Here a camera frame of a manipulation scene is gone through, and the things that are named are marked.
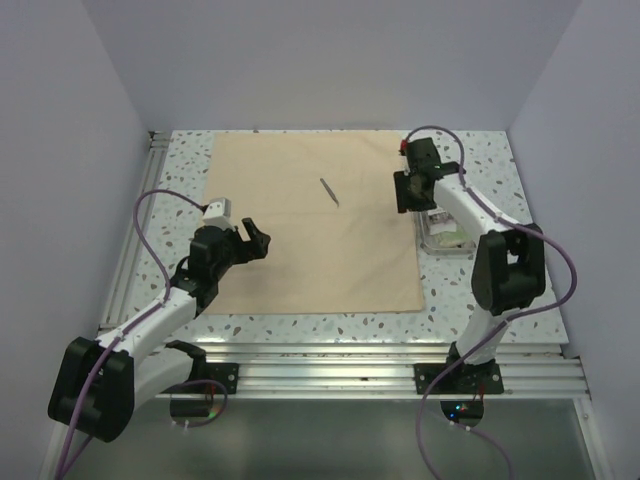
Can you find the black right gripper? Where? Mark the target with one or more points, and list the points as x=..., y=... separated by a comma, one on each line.
x=405, y=201

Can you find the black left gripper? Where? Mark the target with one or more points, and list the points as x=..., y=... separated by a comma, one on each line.
x=255, y=248

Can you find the purple printed glove packet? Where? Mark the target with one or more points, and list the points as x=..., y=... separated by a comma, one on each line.
x=438, y=217

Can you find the stainless steel tray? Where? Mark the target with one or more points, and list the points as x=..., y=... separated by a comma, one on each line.
x=426, y=231

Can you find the green printed glove packet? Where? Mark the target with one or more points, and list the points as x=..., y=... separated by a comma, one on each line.
x=457, y=239

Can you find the beige cloth mat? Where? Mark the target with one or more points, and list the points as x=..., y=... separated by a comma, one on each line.
x=358, y=258

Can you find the curved steel tweezers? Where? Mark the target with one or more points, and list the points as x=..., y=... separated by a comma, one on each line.
x=330, y=192

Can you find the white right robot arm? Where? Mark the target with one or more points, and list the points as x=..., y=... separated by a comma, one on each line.
x=509, y=269

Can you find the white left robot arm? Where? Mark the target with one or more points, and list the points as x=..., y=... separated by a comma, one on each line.
x=101, y=382

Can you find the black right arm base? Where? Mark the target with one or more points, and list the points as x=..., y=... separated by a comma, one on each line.
x=468, y=385

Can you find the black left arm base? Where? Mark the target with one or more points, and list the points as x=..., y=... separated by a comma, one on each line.
x=203, y=396

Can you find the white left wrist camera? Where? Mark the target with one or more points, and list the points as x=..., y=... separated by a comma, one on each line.
x=218, y=214

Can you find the aluminium extrusion frame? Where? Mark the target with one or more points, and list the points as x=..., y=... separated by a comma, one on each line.
x=387, y=355

